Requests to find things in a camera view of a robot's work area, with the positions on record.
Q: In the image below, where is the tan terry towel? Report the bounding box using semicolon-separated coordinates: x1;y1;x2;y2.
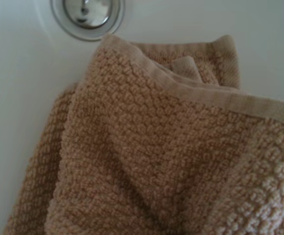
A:
6;34;284;235

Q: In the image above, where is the chrome sink drain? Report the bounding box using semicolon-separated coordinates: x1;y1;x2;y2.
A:
50;0;127;42

